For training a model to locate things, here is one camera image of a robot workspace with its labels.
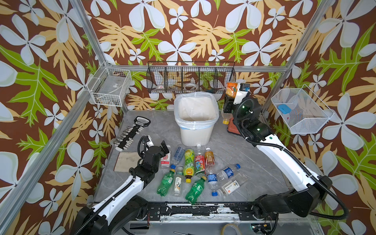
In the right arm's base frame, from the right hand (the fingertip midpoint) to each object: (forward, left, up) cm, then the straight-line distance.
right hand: (228, 95), depth 69 cm
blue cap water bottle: (-24, -4, -37) cm, 44 cm away
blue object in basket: (+7, -39, -17) cm, 43 cm away
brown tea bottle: (-15, +6, -37) cm, 40 cm away
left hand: (-10, +37, -26) cm, 46 cm away
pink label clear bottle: (-16, +33, -38) cm, 53 cm away
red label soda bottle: (-18, +13, -36) cm, 42 cm away
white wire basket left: (+17, +67, -7) cm, 69 cm away
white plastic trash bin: (-4, +17, -31) cm, 36 cm away
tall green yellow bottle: (-20, +19, -35) cm, 45 cm away
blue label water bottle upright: (-29, +6, -37) cm, 48 cm away
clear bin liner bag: (+15, +14, -25) cm, 33 cm away
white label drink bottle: (-30, +25, -36) cm, 53 cm away
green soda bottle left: (-30, +31, -36) cm, 56 cm away
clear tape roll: (+28, +18, -15) cm, 36 cm away
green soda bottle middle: (-34, +16, -37) cm, 53 cm away
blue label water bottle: (-14, +26, -37) cm, 47 cm away
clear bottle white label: (-33, -1, -37) cm, 50 cm away
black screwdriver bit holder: (+4, +64, -41) cm, 76 cm away
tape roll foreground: (-48, -4, -41) cm, 64 cm away
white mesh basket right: (+3, -46, -14) cm, 48 cm away
